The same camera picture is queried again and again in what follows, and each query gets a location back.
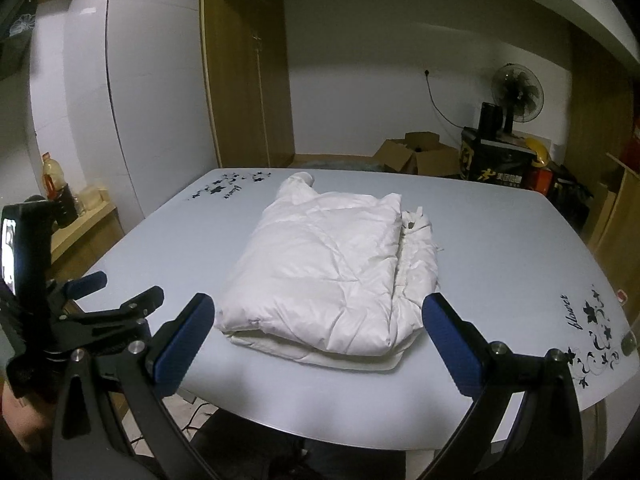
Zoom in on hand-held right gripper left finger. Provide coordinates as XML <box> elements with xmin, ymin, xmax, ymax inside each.
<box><xmin>50</xmin><ymin>292</ymin><xmax>217</xmax><ymax>480</ymax></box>

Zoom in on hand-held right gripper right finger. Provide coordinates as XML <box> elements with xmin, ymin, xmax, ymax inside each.
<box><xmin>421</xmin><ymin>292</ymin><xmax>584</xmax><ymax>480</ymax></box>

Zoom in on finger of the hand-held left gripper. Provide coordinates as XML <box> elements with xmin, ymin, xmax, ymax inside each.
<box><xmin>59</xmin><ymin>286</ymin><xmax>166</xmax><ymax>361</ymax></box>
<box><xmin>47</xmin><ymin>270</ymin><xmax>109</xmax><ymax>322</ymax></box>

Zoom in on white puffer jacket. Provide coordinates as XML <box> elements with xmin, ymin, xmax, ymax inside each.
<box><xmin>214</xmin><ymin>172</ymin><xmax>442</xmax><ymax>373</ymax></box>

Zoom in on person's left forearm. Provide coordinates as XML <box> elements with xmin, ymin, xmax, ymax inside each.
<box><xmin>0</xmin><ymin>385</ymin><xmax>56</xmax><ymax>480</ymax></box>

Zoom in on wooden side shelf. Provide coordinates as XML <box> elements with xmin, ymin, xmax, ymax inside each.
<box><xmin>47</xmin><ymin>204</ymin><xmax>126</xmax><ymax>283</ymax></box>

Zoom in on orange drink bottle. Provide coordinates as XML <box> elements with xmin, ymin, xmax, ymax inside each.
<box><xmin>41</xmin><ymin>152</ymin><xmax>69</xmax><ymax>203</ymax></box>

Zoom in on clear plastic jars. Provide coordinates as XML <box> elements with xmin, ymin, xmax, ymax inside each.
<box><xmin>75</xmin><ymin>185</ymin><xmax>109</xmax><ymax>217</ymax></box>

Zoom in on black yellow delivery box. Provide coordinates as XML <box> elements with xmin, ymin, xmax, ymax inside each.
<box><xmin>460</xmin><ymin>127</ymin><xmax>535</xmax><ymax>189</ymax></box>

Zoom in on orange red container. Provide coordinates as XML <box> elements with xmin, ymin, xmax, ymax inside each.
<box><xmin>529</xmin><ymin>164</ymin><xmax>555</xmax><ymax>192</ymax></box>

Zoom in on cardboard box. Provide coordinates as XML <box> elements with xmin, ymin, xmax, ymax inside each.
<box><xmin>372</xmin><ymin>131</ymin><xmax>463</xmax><ymax>179</ymax></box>

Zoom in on black bag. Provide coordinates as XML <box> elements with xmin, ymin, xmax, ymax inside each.
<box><xmin>549</xmin><ymin>164</ymin><xmax>597</xmax><ymax>233</ymax></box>

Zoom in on yellow helmet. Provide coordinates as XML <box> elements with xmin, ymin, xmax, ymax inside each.
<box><xmin>522</xmin><ymin>136</ymin><xmax>552</xmax><ymax>169</ymax></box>

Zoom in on grey blue cloth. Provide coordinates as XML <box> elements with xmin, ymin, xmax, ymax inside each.
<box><xmin>292</xmin><ymin>155</ymin><xmax>387</xmax><ymax>172</ymax></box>

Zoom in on leaning wooden board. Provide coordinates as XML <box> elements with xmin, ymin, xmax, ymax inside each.
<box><xmin>586</xmin><ymin>151</ymin><xmax>640</xmax><ymax>283</ymax></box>

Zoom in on black speaker box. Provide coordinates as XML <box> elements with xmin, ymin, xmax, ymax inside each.
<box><xmin>478</xmin><ymin>102</ymin><xmax>504</xmax><ymax>142</ymax></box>

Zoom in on wooden wardrobe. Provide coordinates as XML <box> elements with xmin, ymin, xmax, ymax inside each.
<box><xmin>200</xmin><ymin>0</ymin><xmax>297</xmax><ymax>169</ymax></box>

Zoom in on black standing fan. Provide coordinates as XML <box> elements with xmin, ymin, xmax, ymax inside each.
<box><xmin>490</xmin><ymin>62</ymin><xmax>545</xmax><ymax>137</ymax></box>

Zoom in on black floral wall panel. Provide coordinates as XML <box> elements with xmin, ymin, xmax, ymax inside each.
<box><xmin>0</xmin><ymin>0</ymin><xmax>40</xmax><ymax>80</ymax></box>

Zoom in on black wall cable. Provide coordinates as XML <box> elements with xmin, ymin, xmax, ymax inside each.
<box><xmin>425</xmin><ymin>74</ymin><xmax>470</xmax><ymax>130</ymax></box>

